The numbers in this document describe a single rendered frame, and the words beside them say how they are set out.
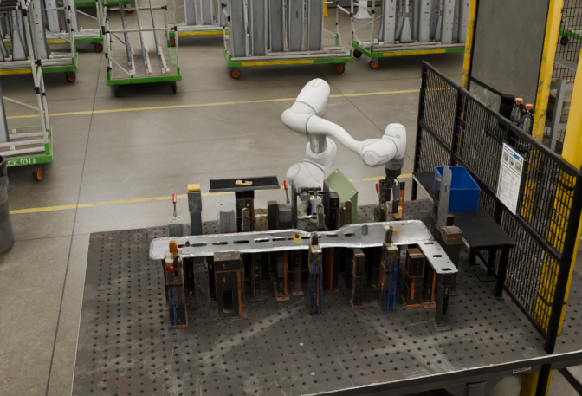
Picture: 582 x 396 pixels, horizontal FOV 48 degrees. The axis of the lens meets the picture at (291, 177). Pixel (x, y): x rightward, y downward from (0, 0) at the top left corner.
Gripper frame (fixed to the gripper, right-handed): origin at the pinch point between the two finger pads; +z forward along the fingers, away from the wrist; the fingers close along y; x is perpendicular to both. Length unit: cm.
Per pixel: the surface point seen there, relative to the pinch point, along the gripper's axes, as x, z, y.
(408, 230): 9.6, 14.8, 0.6
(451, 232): 25.8, 9.0, 15.7
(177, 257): -104, 9, 20
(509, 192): 55, -8, 12
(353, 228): -16.8, 14.7, -6.0
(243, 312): -75, 44, 16
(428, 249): 13.1, 14.8, 20.3
